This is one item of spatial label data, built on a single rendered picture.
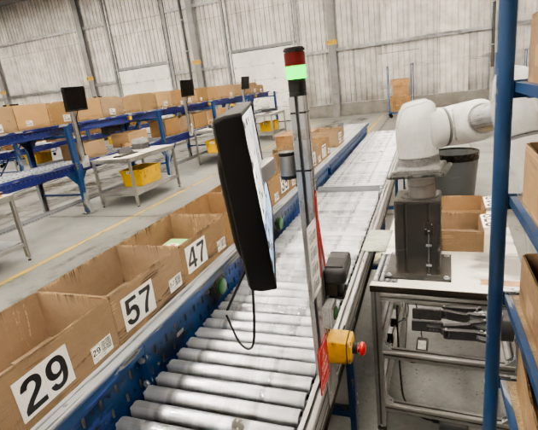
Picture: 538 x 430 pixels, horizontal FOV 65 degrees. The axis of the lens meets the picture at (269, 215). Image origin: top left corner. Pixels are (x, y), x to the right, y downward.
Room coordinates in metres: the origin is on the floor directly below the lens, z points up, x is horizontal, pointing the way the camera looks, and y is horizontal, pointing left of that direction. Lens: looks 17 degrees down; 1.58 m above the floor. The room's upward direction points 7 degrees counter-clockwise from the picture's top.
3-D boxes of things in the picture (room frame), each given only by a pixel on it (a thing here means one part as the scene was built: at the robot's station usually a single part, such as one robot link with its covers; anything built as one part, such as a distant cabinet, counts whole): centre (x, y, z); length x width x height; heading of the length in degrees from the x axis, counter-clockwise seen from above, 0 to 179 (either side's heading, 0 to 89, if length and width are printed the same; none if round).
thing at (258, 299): (1.55, -0.01, 0.72); 0.52 x 0.05 x 0.05; 68
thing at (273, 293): (1.61, -0.03, 0.72); 0.52 x 0.05 x 0.05; 68
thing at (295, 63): (1.07, -0.11, 1.62); 0.05 x 0.05 x 0.06
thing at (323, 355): (0.99, -0.11, 0.85); 0.16 x 0.01 x 0.13; 158
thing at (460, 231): (1.94, -0.82, 0.80); 0.38 x 0.28 x 0.10; 67
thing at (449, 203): (2.21, -0.98, 0.80); 0.38 x 0.28 x 0.10; 66
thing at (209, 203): (2.08, 0.27, 0.96); 0.39 x 0.29 x 0.17; 158
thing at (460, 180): (4.61, -2.14, 0.32); 0.50 x 0.50 x 0.64
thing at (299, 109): (1.07, -0.11, 1.11); 0.12 x 0.05 x 0.88; 158
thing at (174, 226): (1.72, 0.41, 0.96); 0.39 x 0.29 x 0.17; 158
